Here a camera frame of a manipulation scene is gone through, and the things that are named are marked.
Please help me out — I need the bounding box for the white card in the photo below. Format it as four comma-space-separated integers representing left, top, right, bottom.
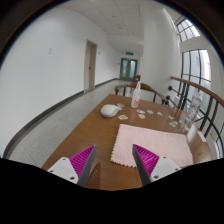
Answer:
197, 130, 208, 143

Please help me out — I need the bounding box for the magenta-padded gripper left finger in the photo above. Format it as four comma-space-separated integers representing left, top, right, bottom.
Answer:
47, 144, 98, 188

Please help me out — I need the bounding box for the arched upper window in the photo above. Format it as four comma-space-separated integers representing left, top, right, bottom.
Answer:
174, 18, 201, 43

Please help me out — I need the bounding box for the clear plastic water bottle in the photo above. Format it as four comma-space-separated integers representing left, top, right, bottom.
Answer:
186, 90, 204, 126

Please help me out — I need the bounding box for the wooden armchair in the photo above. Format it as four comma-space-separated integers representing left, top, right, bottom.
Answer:
114, 81, 168, 105

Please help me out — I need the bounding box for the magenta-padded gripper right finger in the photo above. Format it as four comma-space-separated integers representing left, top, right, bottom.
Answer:
131, 143, 182, 187

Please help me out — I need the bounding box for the pink towel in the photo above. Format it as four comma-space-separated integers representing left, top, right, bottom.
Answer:
110, 123, 194, 169

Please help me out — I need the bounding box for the glass double door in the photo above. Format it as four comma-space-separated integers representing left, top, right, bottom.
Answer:
119, 57, 139, 82

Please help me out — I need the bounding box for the beige side door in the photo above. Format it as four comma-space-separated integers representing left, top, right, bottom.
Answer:
83, 39, 98, 93

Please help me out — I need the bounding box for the black railing with wooden handrail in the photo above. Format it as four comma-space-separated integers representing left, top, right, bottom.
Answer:
165, 75, 224, 158

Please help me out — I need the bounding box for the white computer mouse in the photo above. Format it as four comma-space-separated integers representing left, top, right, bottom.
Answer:
100, 103, 122, 119

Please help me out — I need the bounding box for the tall black-framed window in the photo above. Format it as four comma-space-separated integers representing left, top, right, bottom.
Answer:
179, 49, 213, 111

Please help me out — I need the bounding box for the white spray bottle, pink label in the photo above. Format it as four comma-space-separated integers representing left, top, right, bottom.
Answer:
130, 80, 142, 109

